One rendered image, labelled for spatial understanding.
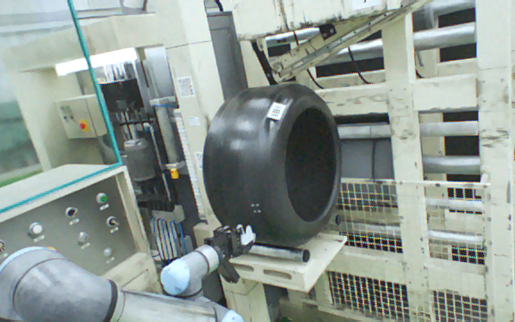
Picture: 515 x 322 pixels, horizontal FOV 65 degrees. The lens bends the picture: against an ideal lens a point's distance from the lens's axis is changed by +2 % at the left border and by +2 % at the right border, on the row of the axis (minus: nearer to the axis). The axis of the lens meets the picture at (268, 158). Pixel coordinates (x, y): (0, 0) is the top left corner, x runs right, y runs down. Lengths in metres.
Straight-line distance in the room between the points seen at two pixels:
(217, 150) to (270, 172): 0.20
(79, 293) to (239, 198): 0.59
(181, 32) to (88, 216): 0.73
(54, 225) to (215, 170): 0.58
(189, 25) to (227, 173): 0.56
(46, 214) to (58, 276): 0.71
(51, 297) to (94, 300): 0.07
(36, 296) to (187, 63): 0.95
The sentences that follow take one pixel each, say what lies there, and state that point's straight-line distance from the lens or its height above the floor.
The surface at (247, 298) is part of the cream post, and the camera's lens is 1.79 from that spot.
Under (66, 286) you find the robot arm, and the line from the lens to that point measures 0.81.
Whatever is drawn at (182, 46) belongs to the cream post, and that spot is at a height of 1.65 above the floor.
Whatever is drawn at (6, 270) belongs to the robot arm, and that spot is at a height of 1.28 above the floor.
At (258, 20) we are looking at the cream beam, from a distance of 1.61.
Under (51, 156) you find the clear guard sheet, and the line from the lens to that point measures 1.48.
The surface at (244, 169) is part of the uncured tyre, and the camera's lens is 1.20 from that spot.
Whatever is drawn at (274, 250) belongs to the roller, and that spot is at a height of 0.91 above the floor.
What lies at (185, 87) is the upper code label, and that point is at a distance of 1.53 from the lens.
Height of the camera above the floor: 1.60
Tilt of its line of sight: 16 degrees down
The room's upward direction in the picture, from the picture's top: 11 degrees counter-clockwise
